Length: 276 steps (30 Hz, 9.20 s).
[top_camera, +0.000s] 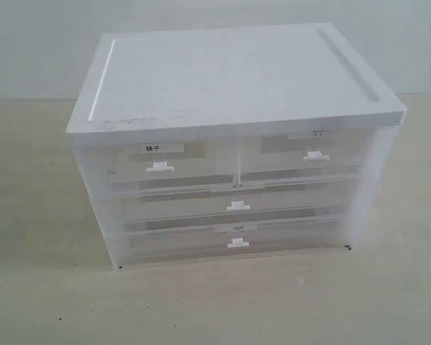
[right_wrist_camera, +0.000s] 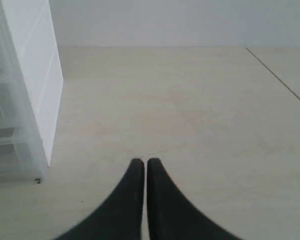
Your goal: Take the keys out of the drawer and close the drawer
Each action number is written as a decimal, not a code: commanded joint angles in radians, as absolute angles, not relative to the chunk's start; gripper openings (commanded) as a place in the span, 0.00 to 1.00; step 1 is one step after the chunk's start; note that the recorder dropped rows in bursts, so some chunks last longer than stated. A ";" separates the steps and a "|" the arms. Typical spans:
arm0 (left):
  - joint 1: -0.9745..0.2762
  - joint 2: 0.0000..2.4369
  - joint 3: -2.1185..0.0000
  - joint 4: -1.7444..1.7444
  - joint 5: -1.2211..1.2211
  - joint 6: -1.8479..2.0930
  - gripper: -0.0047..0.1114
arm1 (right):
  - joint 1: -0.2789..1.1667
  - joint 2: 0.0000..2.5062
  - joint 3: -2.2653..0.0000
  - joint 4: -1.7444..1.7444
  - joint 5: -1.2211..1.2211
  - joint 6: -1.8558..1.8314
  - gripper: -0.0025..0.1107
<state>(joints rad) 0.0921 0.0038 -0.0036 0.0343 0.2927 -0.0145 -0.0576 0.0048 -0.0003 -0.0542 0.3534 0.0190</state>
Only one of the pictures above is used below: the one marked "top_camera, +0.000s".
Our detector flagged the middle wide translucent drawer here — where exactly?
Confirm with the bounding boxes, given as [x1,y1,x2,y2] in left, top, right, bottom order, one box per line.
[104,176,356,222]

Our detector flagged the white translucent plastic drawer cabinet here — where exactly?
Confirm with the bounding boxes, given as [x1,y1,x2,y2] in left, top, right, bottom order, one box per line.
[66,23,406,269]

